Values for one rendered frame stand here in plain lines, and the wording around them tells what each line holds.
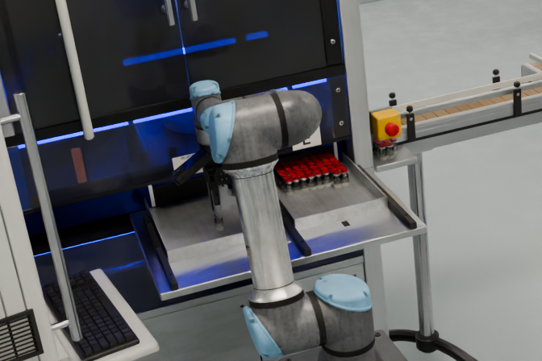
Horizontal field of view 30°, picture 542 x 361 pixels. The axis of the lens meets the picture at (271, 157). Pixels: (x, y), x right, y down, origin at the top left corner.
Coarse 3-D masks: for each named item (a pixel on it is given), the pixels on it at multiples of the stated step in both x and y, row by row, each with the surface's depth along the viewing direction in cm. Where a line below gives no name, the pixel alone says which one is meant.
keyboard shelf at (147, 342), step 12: (96, 276) 270; (108, 288) 264; (120, 300) 258; (48, 312) 256; (120, 312) 252; (132, 312) 252; (132, 324) 246; (60, 336) 245; (144, 336) 241; (60, 348) 242; (72, 348) 240; (132, 348) 237; (144, 348) 237; (156, 348) 238; (60, 360) 237; (72, 360) 236; (96, 360) 234; (108, 360) 234; (120, 360) 234
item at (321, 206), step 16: (352, 176) 289; (320, 192) 283; (336, 192) 282; (352, 192) 280; (368, 192) 279; (288, 208) 276; (304, 208) 275; (320, 208) 274; (336, 208) 273; (352, 208) 266; (368, 208) 267; (384, 208) 269; (304, 224) 264; (320, 224) 265
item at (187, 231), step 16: (160, 208) 286; (176, 208) 285; (192, 208) 283; (208, 208) 282; (160, 224) 277; (176, 224) 275; (192, 224) 274; (208, 224) 273; (224, 224) 272; (240, 224) 271; (160, 240) 266; (176, 240) 267; (192, 240) 266; (208, 240) 258; (224, 240) 259; (240, 240) 260; (176, 256) 256; (192, 256) 258
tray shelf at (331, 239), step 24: (360, 216) 267; (384, 216) 266; (144, 240) 270; (312, 240) 258; (336, 240) 257; (360, 240) 255; (384, 240) 256; (192, 264) 254; (216, 264) 253; (240, 264) 251; (168, 288) 245; (192, 288) 245
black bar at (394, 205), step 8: (360, 168) 289; (368, 176) 284; (376, 184) 279; (384, 192) 274; (392, 200) 269; (392, 208) 267; (400, 208) 264; (400, 216) 262; (408, 216) 260; (408, 224) 258; (416, 224) 257
